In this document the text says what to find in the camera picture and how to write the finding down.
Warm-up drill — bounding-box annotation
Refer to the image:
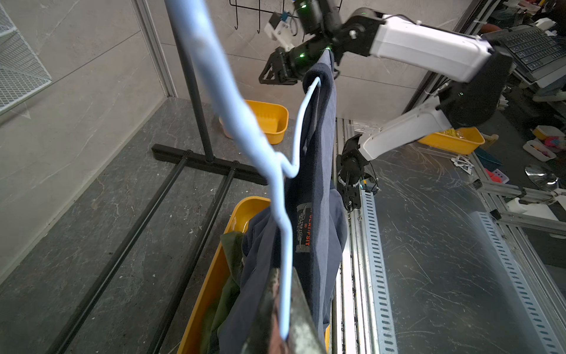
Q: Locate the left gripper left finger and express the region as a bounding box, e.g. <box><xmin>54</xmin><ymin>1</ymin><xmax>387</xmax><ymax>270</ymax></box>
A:
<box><xmin>241</xmin><ymin>268</ymin><xmax>283</xmax><ymax>353</ymax></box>

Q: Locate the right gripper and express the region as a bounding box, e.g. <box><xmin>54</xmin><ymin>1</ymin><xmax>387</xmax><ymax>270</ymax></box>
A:
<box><xmin>259</xmin><ymin>47</ymin><xmax>300</xmax><ymax>86</ymax></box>

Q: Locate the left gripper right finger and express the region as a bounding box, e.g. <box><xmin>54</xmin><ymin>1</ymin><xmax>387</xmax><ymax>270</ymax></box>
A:
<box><xmin>287</xmin><ymin>268</ymin><xmax>327</xmax><ymax>354</ymax></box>

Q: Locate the green tank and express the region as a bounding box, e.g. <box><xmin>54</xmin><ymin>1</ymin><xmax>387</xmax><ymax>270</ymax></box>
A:
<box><xmin>199</xmin><ymin>231</ymin><xmax>245</xmax><ymax>353</ymax></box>

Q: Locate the light blue wire hanger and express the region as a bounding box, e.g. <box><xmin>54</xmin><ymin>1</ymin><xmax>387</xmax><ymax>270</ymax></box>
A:
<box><xmin>166</xmin><ymin>1</ymin><xmax>301</xmax><ymax>339</ymax></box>

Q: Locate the navy blue tank top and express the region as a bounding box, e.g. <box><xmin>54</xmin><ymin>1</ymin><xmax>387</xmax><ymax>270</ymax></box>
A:
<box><xmin>218</xmin><ymin>50</ymin><xmax>348</xmax><ymax>353</ymax></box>

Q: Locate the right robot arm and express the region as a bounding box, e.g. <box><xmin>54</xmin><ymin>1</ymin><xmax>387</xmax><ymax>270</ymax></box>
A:
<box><xmin>259</xmin><ymin>1</ymin><xmax>513</xmax><ymax>211</ymax></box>

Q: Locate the small yellow bin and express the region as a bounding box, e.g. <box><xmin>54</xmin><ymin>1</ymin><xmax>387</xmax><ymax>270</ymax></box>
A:
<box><xmin>246</xmin><ymin>100</ymin><xmax>289</xmax><ymax>145</ymax></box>

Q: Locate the black clothes rack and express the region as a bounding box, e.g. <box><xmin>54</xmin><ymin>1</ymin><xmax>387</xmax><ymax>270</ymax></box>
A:
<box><xmin>43</xmin><ymin>0</ymin><xmax>271</xmax><ymax>354</ymax></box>

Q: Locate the yellow bin outside cell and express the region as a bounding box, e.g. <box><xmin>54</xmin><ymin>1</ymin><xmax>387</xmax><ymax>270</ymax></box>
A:
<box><xmin>419</xmin><ymin>128</ymin><xmax>485</xmax><ymax>155</ymax></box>

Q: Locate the black keyboard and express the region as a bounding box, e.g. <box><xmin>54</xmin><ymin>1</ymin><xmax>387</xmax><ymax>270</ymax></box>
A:
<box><xmin>498</xmin><ymin>25</ymin><xmax>565</xmax><ymax>87</ymax></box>

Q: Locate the metal base rail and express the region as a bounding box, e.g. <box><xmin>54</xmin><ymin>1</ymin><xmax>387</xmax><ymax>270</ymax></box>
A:
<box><xmin>329</xmin><ymin>117</ymin><xmax>399</xmax><ymax>354</ymax></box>

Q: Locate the black wall hook rack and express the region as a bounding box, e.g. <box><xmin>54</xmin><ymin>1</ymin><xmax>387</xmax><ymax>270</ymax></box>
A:
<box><xmin>228</xmin><ymin>0</ymin><xmax>343</xmax><ymax>35</ymax></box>

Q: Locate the white wire mesh basket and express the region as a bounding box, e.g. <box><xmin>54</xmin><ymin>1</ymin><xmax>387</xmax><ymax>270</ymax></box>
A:
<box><xmin>1</xmin><ymin>6</ymin><xmax>52</xmax><ymax>114</ymax></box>

